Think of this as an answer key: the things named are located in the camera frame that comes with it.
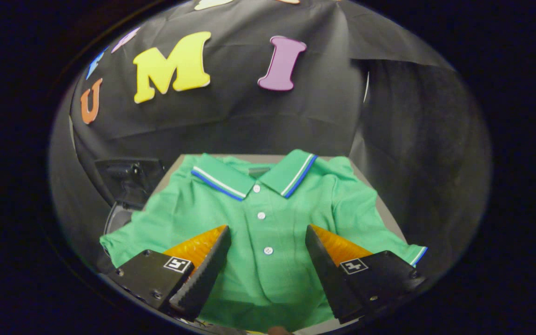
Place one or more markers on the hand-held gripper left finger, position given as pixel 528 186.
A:
pixel 207 270

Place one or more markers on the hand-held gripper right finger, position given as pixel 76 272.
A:
pixel 326 270

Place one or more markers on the green polo shirt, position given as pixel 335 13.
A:
pixel 268 223

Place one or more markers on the dark washing machine lid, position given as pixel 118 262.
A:
pixel 128 181

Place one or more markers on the beige cabinet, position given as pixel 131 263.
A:
pixel 385 211

